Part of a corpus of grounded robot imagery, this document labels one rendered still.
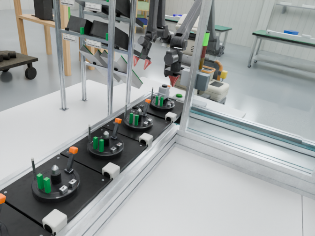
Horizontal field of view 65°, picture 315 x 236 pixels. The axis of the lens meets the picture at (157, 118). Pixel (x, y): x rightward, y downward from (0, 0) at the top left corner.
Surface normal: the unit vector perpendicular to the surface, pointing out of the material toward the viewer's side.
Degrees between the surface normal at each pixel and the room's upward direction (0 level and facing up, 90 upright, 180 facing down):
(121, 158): 0
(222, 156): 90
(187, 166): 0
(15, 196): 0
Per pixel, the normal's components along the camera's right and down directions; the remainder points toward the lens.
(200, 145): -0.46, 0.37
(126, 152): 0.11, -0.87
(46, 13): 0.83, 0.34
